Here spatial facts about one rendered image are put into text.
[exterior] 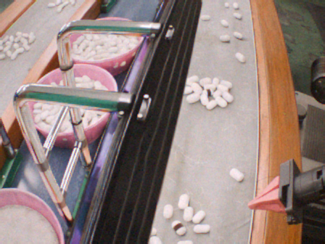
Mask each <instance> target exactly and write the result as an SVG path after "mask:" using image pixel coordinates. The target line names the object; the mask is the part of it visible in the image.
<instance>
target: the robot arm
mask: <svg viewBox="0 0 325 244"><path fill-rule="evenodd" d="M279 173H280V176H277V177H276V178H275V179H274V180H273V181H272V182H271V183H270V184H269V185H268V186H267V187H266V188H265V189H264V191H262V192H261V193H260V194H259V195H258V196H257V197H255V198H254V199H253V200H251V201H250V202H249V203H248V204H247V206H248V207H249V208H250V209H252V210H254V209H255V210H264V211H265V210H267V211H273V212H276V213H280V214H285V215H287V223H288V225H293V224H295V225H296V224H300V223H302V222H303V206H305V205H307V204H311V203H314V202H316V201H320V200H323V199H324V198H325V164H324V165H322V166H319V167H317V168H314V169H312V170H310V171H306V172H304V173H301V172H300V170H299V168H298V166H297V164H296V163H295V160H294V158H293V159H290V160H287V162H285V163H281V164H280V172H279Z"/></svg>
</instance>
